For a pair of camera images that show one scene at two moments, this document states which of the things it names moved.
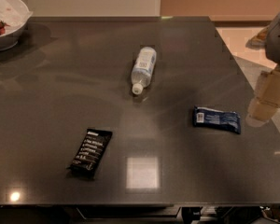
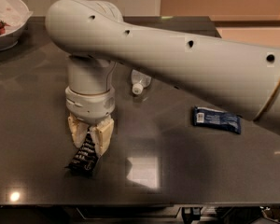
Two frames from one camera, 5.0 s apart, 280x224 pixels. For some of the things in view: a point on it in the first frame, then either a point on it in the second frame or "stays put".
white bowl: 14,13 stays put
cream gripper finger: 273,86 → 103,135
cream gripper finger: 259,112 → 77,130
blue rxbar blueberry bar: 207,118 stays put
